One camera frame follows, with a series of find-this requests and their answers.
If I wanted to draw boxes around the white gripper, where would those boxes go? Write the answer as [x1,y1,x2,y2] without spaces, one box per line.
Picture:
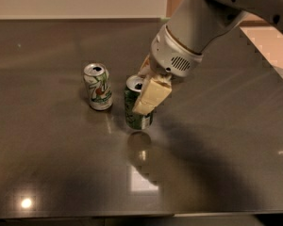
[132,25,203,115]

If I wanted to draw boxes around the green soda can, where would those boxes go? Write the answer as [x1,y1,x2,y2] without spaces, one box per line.
[124,74,155,131]

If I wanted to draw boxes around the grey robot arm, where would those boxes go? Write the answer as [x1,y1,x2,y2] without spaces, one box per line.
[133,0,283,115]

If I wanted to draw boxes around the white 7up can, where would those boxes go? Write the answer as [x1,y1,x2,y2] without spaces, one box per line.
[83,63,112,111]

